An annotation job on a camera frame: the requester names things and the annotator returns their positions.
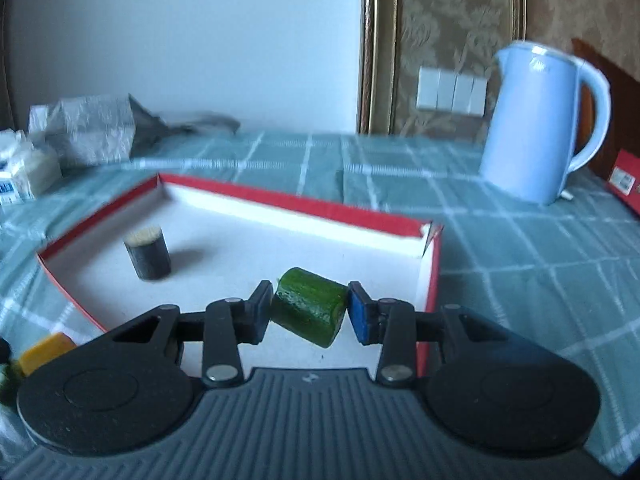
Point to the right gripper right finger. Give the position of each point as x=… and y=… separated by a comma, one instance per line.
x=398, y=328

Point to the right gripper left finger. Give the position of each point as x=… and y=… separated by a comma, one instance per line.
x=221, y=327

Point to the cut cucumber chunk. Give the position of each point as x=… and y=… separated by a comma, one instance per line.
x=309, y=306

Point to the yellow fruit wedge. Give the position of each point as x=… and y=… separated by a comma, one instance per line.
x=44, y=351

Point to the small dark green cucumber end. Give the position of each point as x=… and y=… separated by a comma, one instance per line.
x=11, y=376

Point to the red shallow box tray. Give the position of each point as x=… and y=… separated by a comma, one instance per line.
x=224, y=239

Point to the checked green bedsheet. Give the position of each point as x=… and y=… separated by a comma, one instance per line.
x=565, y=275

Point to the light blue electric kettle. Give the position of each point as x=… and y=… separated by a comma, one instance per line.
x=530, y=146

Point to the grey patterned paper bag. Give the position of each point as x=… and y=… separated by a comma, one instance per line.
x=98, y=130

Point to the tissue pack with cat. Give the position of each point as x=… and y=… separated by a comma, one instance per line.
x=29, y=166

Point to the red cardboard box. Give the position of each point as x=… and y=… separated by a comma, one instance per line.
x=624, y=182

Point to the white wall switch panel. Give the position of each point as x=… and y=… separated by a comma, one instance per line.
x=451, y=92

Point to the gilded wall frame moulding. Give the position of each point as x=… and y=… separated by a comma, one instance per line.
x=379, y=58

